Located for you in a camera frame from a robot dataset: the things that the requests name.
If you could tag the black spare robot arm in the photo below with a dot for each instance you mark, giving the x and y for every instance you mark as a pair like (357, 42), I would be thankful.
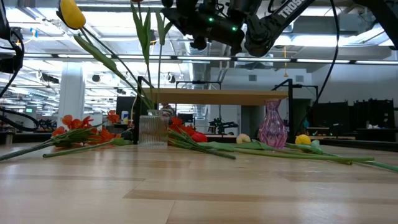
(222, 125)

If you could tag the clear ribbed glass vase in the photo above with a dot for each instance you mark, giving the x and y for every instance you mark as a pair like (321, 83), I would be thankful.
(152, 130)

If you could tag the person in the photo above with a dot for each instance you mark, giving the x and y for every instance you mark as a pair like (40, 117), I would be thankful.
(168, 110)

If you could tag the black round ceiling fixture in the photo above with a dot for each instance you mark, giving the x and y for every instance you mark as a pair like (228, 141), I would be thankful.
(154, 37)

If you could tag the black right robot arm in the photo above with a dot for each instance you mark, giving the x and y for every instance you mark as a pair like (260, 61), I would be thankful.
(270, 25)

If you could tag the black equipment cabinet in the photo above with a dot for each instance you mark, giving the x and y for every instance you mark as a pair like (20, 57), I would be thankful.
(331, 113)
(374, 113)

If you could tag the maroon artificial tulip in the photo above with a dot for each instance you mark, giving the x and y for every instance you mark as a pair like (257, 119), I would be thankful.
(144, 34)

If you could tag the red artificial flower bunch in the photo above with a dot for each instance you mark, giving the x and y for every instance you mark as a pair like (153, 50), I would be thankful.
(177, 121)
(74, 123)

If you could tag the white building pillar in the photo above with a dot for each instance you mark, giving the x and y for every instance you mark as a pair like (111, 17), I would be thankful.
(71, 93)

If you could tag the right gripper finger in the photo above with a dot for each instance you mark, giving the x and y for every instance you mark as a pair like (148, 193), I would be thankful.
(182, 20)

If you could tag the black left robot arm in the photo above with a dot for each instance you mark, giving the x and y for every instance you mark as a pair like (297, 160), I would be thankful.
(7, 63)

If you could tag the yellow artificial tulip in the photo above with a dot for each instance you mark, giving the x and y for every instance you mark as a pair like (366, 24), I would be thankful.
(303, 139)
(72, 14)

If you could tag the red artificial tulip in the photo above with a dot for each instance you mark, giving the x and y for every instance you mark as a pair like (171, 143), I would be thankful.
(199, 137)

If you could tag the purple glass vase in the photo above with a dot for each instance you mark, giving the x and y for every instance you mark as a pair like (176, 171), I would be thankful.
(273, 130)

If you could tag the yellow ceiling pendant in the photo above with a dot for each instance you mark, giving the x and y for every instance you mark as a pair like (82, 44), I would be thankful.
(285, 74)

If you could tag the black aluminium table frame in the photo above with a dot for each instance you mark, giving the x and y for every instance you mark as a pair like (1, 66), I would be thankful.
(357, 144)

